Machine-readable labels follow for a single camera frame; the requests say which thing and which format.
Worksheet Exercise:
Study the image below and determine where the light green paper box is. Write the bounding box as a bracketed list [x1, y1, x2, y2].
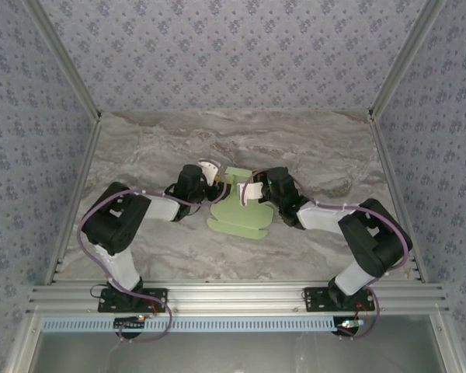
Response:
[206, 166, 275, 240]

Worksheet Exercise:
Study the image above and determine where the small black controller board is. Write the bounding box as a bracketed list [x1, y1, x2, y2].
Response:
[113, 316, 147, 332]
[333, 318, 367, 336]

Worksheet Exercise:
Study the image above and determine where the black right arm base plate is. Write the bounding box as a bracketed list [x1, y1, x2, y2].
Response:
[303, 286, 376, 314]

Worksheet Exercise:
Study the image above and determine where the aluminium mounting rail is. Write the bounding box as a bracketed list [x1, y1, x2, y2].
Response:
[25, 281, 450, 314]

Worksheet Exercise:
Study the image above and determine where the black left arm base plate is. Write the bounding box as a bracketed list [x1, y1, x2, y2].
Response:
[96, 287, 169, 314]

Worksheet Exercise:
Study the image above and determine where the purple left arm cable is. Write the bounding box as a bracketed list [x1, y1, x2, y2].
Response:
[78, 182, 231, 345]

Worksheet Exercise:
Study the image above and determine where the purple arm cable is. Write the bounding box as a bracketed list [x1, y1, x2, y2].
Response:
[78, 182, 231, 345]
[242, 169, 414, 342]

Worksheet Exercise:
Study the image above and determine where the light blue slotted cable duct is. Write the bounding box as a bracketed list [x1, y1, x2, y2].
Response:
[40, 315, 345, 333]

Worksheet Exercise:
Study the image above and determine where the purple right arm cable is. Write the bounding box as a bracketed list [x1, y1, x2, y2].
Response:
[242, 169, 414, 342]

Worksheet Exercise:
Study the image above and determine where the aluminium frame post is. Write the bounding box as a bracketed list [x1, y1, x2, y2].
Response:
[368, 0, 447, 117]
[23, 0, 103, 122]

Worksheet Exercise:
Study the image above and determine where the aluminium frame leg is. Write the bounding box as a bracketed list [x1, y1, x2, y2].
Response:
[430, 312, 466, 373]
[3, 314, 43, 373]

